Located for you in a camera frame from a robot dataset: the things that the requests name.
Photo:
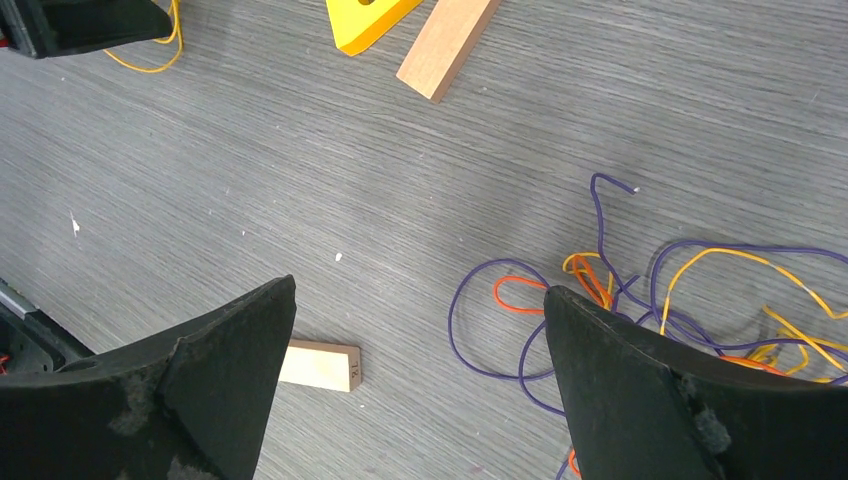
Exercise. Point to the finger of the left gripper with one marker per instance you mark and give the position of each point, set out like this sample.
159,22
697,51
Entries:
42,28

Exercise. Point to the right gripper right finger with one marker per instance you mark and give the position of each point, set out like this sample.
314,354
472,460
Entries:
642,406

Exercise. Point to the wooden block near centre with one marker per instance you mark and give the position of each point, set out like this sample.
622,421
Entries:
322,365

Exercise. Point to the small wooden block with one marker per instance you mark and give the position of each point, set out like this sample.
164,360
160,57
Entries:
443,45

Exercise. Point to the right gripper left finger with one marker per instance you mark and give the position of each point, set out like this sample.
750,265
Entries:
190,402

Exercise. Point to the flat yellow triangle block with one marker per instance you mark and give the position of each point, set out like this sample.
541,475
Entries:
356,25

